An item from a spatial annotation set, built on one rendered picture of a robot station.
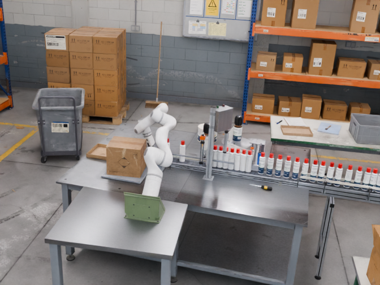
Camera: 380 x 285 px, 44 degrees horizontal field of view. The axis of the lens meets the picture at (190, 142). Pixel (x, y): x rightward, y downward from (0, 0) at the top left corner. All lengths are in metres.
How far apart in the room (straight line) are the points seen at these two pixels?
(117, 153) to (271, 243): 1.65
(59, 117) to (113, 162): 2.12
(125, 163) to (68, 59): 3.61
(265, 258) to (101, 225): 1.56
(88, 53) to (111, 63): 0.37
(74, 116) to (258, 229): 2.77
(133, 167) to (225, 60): 4.69
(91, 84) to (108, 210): 3.99
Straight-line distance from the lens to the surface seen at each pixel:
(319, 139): 5.39
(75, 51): 7.35
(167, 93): 8.71
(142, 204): 3.47
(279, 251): 4.41
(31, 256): 4.70
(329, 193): 4.23
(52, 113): 6.06
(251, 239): 4.51
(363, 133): 5.42
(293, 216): 3.76
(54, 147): 6.27
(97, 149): 4.68
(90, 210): 3.69
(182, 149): 4.26
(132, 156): 4.01
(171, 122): 3.86
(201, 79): 8.54
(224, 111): 3.93
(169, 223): 3.52
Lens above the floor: 2.76
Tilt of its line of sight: 23 degrees down
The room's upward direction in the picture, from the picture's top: 3 degrees clockwise
